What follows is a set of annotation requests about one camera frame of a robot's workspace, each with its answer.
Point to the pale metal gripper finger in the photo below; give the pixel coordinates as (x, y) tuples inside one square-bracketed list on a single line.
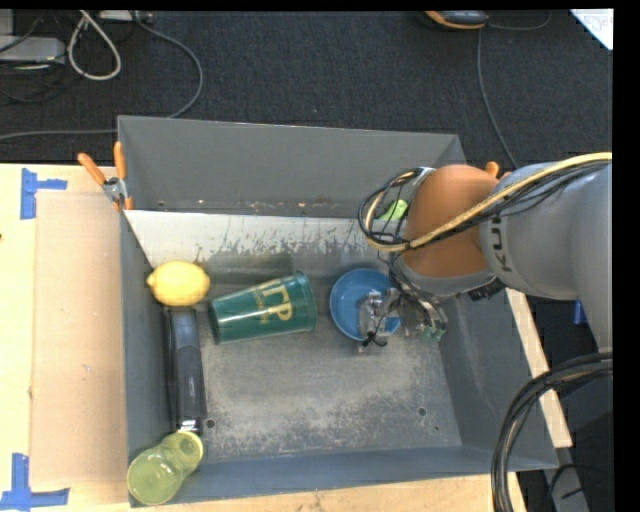
[(369, 307), (385, 320)]

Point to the blue bowl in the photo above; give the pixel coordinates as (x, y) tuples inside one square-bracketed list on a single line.
[(347, 300)]

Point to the bright green object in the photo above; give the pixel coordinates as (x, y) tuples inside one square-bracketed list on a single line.
[(395, 210)]

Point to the grey metal bin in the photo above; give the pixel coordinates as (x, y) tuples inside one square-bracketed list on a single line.
[(310, 390)]

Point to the dark green cup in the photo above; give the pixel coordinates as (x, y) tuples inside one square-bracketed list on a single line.
[(262, 310)]

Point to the yellow lemon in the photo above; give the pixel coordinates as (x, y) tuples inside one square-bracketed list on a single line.
[(178, 283)]

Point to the pale brown flat board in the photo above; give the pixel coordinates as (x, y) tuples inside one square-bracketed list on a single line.
[(75, 340)]

